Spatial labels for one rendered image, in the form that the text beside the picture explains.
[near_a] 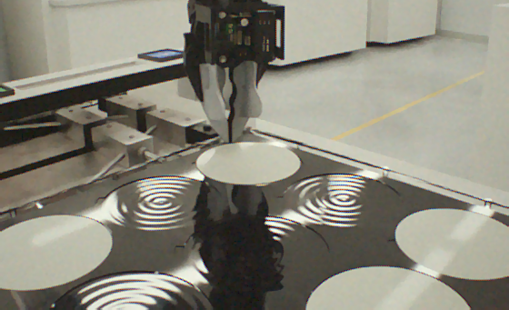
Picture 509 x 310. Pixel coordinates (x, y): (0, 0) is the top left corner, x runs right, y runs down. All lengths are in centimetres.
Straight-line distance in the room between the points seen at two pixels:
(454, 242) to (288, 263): 13
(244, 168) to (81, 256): 19
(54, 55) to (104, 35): 39
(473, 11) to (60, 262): 838
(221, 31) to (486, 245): 29
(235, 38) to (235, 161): 12
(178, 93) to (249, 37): 23
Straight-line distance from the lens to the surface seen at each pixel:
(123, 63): 69
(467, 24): 862
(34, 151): 58
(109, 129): 58
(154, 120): 62
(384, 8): 673
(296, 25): 508
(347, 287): 32
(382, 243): 36
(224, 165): 48
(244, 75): 52
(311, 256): 34
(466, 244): 38
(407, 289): 32
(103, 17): 361
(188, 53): 50
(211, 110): 52
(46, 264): 36
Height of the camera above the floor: 109
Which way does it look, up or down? 21 degrees down
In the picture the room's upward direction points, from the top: straight up
